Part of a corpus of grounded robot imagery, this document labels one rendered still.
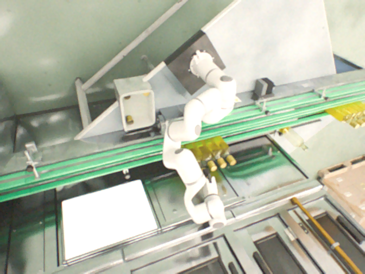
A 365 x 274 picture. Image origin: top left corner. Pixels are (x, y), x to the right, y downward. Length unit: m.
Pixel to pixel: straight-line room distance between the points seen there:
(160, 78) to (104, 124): 0.40
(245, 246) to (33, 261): 0.94
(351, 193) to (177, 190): 4.01
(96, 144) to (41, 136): 0.61
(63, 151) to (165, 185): 0.56
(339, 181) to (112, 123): 4.34
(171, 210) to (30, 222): 0.68
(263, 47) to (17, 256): 1.63
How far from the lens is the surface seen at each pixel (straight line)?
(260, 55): 1.71
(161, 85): 1.47
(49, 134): 2.01
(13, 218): 1.61
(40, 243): 1.47
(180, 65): 1.39
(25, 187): 1.54
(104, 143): 1.49
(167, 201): 1.42
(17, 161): 1.54
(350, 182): 5.33
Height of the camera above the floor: 1.98
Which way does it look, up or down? 45 degrees down
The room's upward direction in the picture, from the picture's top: 147 degrees clockwise
